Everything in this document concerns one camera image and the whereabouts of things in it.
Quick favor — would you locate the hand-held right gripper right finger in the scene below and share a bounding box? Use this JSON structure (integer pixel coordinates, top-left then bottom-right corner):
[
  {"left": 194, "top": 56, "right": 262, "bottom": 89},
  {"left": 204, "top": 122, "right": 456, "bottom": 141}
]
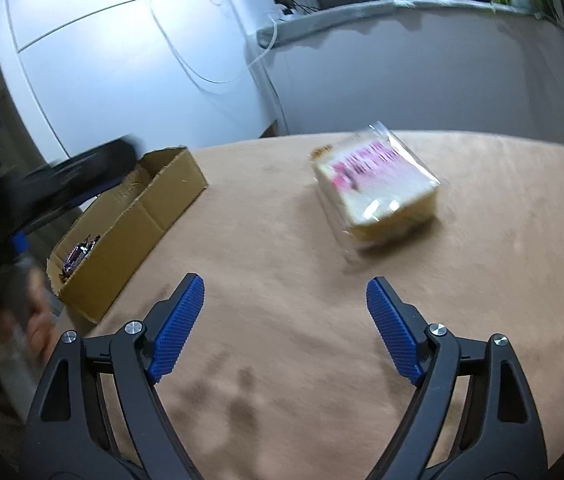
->
[{"left": 362, "top": 276, "right": 548, "bottom": 480}]

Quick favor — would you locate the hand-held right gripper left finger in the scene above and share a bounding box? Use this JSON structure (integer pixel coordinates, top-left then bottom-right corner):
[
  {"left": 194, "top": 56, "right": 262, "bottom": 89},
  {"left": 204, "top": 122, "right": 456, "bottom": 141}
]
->
[{"left": 19, "top": 272, "right": 206, "bottom": 480}]

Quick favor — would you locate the dark purple snack packet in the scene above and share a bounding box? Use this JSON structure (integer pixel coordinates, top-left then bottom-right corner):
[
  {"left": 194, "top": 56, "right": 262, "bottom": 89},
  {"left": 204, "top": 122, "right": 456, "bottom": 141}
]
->
[{"left": 62, "top": 235, "right": 103, "bottom": 276}]

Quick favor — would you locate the cardboard box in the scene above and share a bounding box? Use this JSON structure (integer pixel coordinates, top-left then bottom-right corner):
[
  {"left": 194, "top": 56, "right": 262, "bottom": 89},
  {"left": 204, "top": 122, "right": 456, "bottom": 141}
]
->
[{"left": 46, "top": 146, "right": 209, "bottom": 324}]

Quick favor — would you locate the sliced bread packet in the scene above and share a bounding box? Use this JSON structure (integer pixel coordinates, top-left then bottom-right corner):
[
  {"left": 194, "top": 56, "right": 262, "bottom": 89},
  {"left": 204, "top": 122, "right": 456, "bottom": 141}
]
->
[{"left": 310, "top": 121, "right": 440, "bottom": 257}]

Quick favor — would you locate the person's left hand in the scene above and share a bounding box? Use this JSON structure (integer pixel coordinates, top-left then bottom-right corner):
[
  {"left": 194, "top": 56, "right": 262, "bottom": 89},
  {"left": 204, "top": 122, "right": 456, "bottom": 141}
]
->
[{"left": 22, "top": 267, "right": 58, "bottom": 361}]

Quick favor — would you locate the white refrigerator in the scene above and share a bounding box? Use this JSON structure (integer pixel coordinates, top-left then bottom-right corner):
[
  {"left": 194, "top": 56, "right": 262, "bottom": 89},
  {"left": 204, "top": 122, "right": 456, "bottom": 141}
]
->
[{"left": 0, "top": 0, "right": 287, "bottom": 162}]

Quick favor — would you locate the translucent hose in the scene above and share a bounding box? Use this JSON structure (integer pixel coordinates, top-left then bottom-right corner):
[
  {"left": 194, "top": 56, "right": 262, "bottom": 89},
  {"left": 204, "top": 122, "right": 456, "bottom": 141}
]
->
[{"left": 147, "top": 0, "right": 283, "bottom": 86}]

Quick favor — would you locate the black cable tangle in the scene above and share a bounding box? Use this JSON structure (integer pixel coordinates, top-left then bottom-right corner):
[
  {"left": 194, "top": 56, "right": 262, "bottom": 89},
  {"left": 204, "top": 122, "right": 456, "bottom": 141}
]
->
[{"left": 274, "top": 0, "right": 321, "bottom": 18}]

